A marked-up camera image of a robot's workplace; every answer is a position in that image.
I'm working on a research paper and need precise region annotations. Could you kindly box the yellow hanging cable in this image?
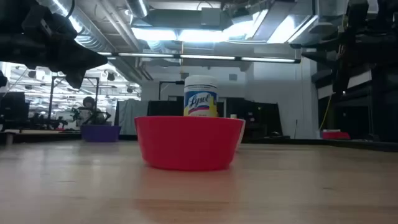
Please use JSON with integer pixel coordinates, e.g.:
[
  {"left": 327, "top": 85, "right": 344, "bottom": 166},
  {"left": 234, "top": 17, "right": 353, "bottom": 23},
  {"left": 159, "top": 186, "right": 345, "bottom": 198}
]
[{"left": 318, "top": 93, "right": 333, "bottom": 131}]

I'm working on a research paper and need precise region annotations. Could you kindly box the long ceiling light strip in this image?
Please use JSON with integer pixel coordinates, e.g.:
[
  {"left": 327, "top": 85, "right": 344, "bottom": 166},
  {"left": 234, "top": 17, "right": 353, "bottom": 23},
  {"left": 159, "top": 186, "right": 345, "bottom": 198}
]
[{"left": 98, "top": 51, "right": 302, "bottom": 65}]

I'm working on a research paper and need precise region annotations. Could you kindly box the black office partition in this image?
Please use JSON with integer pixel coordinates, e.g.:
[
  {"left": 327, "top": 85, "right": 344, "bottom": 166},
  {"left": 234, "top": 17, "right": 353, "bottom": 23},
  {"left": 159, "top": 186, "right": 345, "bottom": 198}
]
[{"left": 147, "top": 100, "right": 185, "bottom": 118}]

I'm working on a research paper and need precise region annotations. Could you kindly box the black computer monitor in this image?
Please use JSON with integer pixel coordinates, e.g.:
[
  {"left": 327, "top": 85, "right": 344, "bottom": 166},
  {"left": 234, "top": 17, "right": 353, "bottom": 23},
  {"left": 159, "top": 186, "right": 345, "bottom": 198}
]
[{"left": 0, "top": 91, "right": 30, "bottom": 125}]

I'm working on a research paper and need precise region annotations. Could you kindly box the Lysol wipes canister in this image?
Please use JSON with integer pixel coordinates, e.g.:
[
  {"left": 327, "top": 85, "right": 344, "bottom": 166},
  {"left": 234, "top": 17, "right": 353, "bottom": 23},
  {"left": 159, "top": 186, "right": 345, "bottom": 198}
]
[{"left": 183, "top": 75, "right": 219, "bottom": 118}]

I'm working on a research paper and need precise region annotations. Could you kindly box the person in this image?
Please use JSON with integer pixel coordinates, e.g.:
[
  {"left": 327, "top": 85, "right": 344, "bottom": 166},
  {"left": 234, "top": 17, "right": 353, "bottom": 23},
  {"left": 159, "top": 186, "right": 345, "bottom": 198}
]
[{"left": 81, "top": 96, "right": 106, "bottom": 126}]

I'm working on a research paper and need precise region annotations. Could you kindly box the purple plastic bowl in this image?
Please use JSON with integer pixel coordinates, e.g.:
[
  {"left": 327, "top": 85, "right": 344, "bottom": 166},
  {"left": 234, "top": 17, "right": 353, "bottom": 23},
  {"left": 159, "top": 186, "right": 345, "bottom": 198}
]
[{"left": 80, "top": 124, "right": 122, "bottom": 143}]

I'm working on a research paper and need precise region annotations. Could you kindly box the grey cloth cover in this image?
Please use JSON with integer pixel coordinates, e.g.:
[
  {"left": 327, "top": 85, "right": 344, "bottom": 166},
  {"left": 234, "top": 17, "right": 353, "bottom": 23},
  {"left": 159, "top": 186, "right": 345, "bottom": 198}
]
[{"left": 114, "top": 99, "right": 149, "bottom": 135}]

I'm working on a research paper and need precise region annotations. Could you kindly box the thin black monitor frame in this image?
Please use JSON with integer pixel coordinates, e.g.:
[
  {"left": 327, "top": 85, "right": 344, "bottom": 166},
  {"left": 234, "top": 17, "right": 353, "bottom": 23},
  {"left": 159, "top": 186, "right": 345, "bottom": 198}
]
[{"left": 158, "top": 80, "right": 186, "bottom": 101}]

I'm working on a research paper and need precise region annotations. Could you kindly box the red box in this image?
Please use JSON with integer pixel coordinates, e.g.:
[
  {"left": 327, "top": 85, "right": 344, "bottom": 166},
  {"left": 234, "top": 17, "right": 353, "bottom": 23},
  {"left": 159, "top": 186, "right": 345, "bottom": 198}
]
[{"left": 322, "top": 129, "right": 351, "bottom": 140}]

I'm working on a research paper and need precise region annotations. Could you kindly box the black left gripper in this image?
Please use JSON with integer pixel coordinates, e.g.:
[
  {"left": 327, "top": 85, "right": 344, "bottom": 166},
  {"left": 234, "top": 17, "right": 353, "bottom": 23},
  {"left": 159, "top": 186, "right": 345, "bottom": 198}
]
[{"left": 0, "top": 12, "right": 109, "bottom": 90}]

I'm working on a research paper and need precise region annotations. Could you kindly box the white plastic bowl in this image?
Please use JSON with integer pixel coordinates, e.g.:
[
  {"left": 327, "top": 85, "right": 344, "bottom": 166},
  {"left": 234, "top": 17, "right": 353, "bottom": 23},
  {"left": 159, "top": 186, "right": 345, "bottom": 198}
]
[{"left": 229, "top": 114, "right": 246, "bottom": 152}]

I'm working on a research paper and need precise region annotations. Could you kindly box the black metal frame stand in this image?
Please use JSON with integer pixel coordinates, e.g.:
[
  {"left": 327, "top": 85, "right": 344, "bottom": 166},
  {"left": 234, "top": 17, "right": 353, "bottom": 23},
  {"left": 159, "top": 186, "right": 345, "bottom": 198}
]
[{"left": 47, "top": 76, "right": 100, "bottom": 129}]

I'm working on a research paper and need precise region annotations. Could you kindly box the silver ventilation duct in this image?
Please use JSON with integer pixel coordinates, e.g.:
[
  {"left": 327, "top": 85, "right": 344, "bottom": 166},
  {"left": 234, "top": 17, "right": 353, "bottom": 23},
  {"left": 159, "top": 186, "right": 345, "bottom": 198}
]
[{"left": 37, "top": 0, "right": 150, "bottom": 54}]

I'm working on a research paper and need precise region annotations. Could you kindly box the red plastic bowl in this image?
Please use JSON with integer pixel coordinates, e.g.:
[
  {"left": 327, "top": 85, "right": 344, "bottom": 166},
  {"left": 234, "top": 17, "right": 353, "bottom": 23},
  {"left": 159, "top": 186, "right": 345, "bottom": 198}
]
[{"left": 134, "top": 116, "right": 245, "bottom": 172}]

